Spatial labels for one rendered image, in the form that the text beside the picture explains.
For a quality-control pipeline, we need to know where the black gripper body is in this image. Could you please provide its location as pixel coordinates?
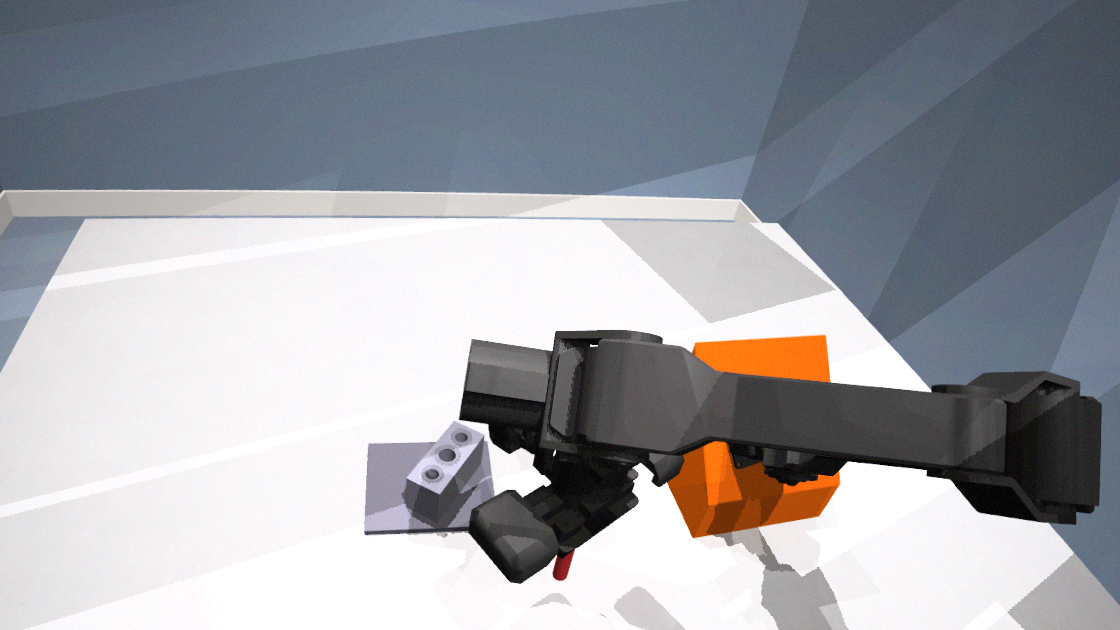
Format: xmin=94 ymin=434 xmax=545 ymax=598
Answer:
xmin=468 ymin=450 xmax=685 ymax=584

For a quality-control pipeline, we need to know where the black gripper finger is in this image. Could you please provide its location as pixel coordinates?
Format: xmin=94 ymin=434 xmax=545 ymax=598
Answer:
xmin=584 ymin=491 xmax=640 ymax=537
xmin=522 ymin=485 xmax=592 ymax=558

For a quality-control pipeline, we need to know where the red peg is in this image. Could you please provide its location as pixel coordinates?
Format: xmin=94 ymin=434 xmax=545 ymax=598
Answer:
xmin=552 ymin=550 xmax=575 ymax=581

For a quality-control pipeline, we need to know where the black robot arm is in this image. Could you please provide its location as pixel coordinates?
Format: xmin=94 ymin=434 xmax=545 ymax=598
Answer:
xmin=459 ymin=330 xmax=1102 ymax=525

